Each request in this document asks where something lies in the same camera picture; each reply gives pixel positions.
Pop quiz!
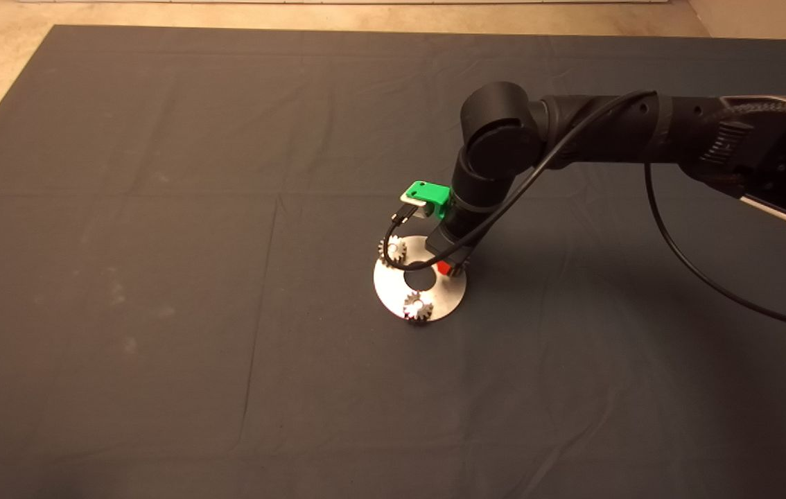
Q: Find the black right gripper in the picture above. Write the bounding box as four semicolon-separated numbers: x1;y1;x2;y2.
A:
426;207;496;274

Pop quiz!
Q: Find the round metal carrier plate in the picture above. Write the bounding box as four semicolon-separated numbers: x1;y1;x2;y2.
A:
373;236;467;324

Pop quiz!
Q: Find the dark grey table cloth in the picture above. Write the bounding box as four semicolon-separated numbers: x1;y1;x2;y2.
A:
0;24;786;499

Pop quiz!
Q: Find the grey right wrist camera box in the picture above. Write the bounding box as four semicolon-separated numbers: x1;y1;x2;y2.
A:
396;194;434;222

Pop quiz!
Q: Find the green right camera mount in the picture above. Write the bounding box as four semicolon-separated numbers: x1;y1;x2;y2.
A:
400;180;451;222

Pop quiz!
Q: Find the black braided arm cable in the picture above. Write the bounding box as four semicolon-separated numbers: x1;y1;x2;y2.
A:
705;99;786;132

